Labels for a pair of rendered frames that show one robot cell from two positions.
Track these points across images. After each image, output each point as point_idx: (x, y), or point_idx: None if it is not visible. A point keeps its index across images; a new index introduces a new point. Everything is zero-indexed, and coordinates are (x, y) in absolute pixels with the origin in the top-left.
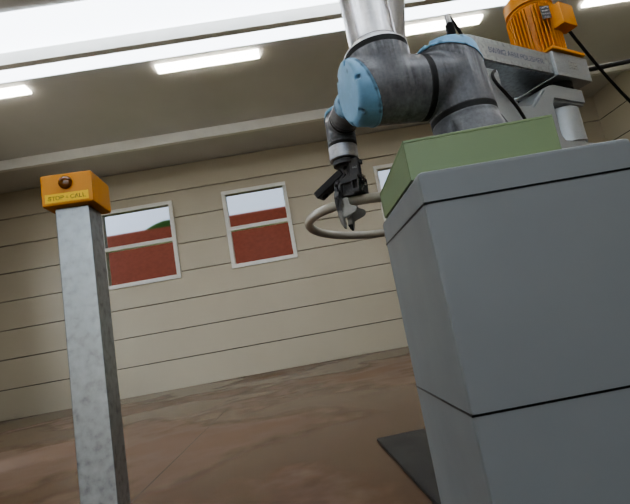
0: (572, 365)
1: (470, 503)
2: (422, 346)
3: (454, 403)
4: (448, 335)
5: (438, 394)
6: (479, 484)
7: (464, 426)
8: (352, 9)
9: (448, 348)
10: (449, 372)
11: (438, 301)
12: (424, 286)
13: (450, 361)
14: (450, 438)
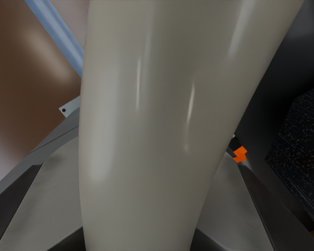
0: None
1: (73, 118)
2: (65, 142)
3: (42, 146)
4: (5, 178)
5: (66, 133)
6: (51, 134)
7: (41, 145)
8: None
9: (14, 170)
10: (30, 158)
11: None
12: (2, 191)
13: (21, 165)
14: (71, 125)
